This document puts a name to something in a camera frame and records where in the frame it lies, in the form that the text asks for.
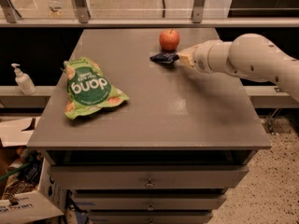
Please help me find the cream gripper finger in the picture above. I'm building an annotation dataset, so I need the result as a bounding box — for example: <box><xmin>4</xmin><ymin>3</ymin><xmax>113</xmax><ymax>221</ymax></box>
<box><xmin>178</xmin><ymin>45</ymin><xmax>197</xmax><ymax>68</ymax></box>

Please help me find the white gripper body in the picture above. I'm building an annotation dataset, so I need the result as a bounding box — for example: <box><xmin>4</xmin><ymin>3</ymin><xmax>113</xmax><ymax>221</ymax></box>
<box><xmin>193</xmin><ymin>40</ymin><xmax>223</xmax><ymax>74</ymax></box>

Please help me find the dark blue rxbar wrapper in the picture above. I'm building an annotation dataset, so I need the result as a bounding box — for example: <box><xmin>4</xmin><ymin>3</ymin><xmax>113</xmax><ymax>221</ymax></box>
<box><xmin>149</xmin><ymin>51</ymin><xmax>178</xmax><ymax>64</ymax></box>

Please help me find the green chip bag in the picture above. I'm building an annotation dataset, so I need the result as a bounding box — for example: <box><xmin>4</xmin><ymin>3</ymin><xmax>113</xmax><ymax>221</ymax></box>
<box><xmin>64</xmin><ymin>57</ymin><xmax>129</xmax><ymax>120</ymax></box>

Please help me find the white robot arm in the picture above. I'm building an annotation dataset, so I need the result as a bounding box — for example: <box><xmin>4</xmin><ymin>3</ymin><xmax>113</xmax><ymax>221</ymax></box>
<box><xmin>178</xmin><ymin>34</ymin><xmax>299</xmax><ymax>101</ymax></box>

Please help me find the red apple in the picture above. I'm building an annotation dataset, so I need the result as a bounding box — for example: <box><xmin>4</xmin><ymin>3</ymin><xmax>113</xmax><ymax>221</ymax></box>
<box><xmin>159</xmin><ymin>29</ymin><xmax>179</xmax><ymax>51</ymax></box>

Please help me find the grey drawer cabinet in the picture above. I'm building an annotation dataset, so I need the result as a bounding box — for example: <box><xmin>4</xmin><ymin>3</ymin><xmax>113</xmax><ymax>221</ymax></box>
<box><xmin>29</xmin><ymin>29</ymin><xmax>270</xmax><ymax>224</ymax></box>

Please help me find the top drawer knob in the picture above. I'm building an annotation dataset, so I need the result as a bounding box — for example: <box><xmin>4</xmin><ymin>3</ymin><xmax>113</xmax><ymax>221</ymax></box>
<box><xmin>145</xmin><ymin>178</ymin><xmax>155</xmax><ymax>189</ymax></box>

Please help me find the drawer knob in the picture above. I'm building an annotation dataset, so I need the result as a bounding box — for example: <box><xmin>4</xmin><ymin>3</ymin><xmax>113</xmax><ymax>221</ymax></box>
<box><xmin>147</xmin><ymin>203</ymin><xmax>154</xmax><ymax>212</ymax></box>
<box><xmin>145</xmin><ymin>178</ymin><xmax>155</xmax><ymax>189</ymax></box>

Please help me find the middle drawer knob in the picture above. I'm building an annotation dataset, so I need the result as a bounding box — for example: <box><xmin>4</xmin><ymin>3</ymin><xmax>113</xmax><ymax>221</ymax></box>
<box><xmin>147</xmin><ymin>203</ymin><xmax>154</xmax><ymax>212</ymax></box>

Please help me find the white pump bottle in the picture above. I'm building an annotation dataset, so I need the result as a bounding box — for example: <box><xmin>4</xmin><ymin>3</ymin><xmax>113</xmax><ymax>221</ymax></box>
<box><xmin>11</xmin><ymin>63</ymin><xmax>36</xmax><ymax>95</ymax></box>

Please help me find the flat white cardboard sheet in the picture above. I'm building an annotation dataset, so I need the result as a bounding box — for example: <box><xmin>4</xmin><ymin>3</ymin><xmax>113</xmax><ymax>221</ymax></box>
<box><xmin>0</xmin><ymin>117</ymin><xmax>39</xmax><ymax>147</ymax></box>

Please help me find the white cardboard box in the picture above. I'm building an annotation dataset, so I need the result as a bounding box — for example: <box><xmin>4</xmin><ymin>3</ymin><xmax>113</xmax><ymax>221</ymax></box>
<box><xmin>0</xmin><ymin>151</ymin><xmax>66</xmax><ymax>224</ymax></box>

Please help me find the metal railing post right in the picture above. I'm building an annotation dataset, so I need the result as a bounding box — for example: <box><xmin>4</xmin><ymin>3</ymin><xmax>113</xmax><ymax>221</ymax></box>
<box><xmin>192</xmin><ymin>0</ymin><xmax>206</xmax><ymax>23</ymax></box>

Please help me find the metal railing post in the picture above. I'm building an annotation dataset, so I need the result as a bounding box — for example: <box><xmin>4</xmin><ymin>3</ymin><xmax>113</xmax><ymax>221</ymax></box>
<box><xmin>0</xmin><ymin>0</ymin><xmax>21</xmax><ymax>23</ymax></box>
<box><xmin>73</xmin><ymin>0</ymin><xmax>91</xmax><ymax>23</ymax></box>
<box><xmin>192</xmin><ymin>0</ymin><xmax>206</xmax><ymax>23</ymax></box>

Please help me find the metal railing post far left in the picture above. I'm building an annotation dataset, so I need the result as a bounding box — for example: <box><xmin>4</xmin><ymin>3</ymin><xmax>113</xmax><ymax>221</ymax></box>
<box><xmin>0</xmin><ymin>0</ymin><xmax>21</xmax><ymax>23</ymax></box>

